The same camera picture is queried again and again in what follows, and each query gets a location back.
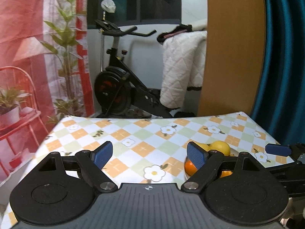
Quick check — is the orange on table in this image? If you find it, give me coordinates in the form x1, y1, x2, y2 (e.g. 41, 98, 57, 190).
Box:
220, 171, 233, 178

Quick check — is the large yellow lemon on table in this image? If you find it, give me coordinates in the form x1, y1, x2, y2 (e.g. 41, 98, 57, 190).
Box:
196, 142, 210, 152

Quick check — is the small orange tangerine right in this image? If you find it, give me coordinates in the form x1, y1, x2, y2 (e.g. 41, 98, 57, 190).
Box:
184, 159, 197, 176

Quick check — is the large yellow lemon on plate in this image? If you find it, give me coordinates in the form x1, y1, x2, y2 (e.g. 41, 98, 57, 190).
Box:
209, 141, 231, 156

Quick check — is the beige round plate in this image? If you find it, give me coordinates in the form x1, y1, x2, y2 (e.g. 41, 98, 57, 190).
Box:
184, 142, 238, 178

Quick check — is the teal curtain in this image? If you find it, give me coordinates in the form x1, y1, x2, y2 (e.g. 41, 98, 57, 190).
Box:
251, 0, 304, 144

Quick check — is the checkered floral tablecloth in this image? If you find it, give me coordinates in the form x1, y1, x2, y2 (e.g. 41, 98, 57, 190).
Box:
0, 110, 296, 229

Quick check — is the black exercise bike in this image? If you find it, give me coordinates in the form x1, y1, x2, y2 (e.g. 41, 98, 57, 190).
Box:
93, 19, 173, 119

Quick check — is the white quilted blanket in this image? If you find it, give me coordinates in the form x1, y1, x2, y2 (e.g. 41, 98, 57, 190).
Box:
157, 19, 207, 109

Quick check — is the red printed backdrop curtain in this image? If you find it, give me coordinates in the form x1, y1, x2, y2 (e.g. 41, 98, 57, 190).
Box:
1, 0, 95, 182

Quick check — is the wooden board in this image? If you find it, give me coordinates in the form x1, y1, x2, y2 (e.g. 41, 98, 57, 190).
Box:
197, 0, 266, 116

